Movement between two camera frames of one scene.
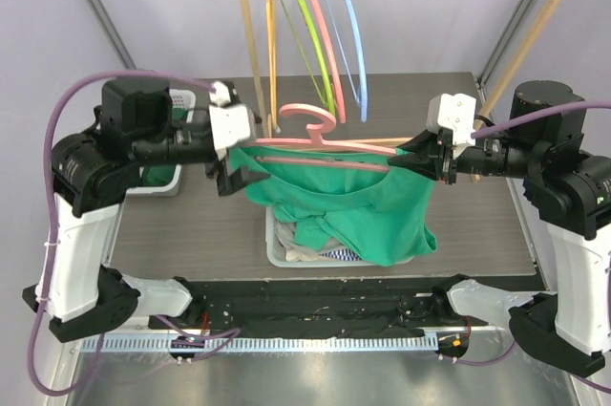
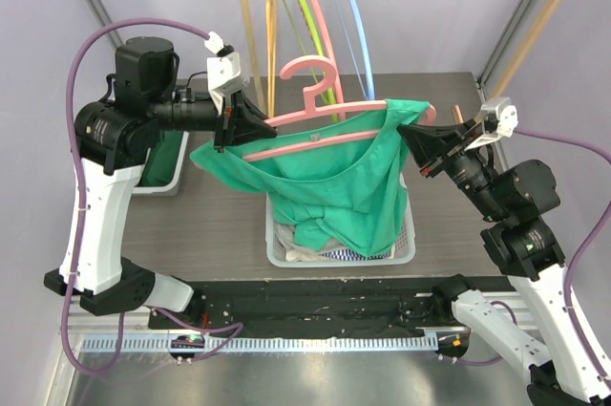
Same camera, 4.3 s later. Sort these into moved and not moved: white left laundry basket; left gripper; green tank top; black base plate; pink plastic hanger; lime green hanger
Moved: left gripper; pink plastic hanger; green tank top
Not moved: black base plate; lime green hanger; white left laundry basket
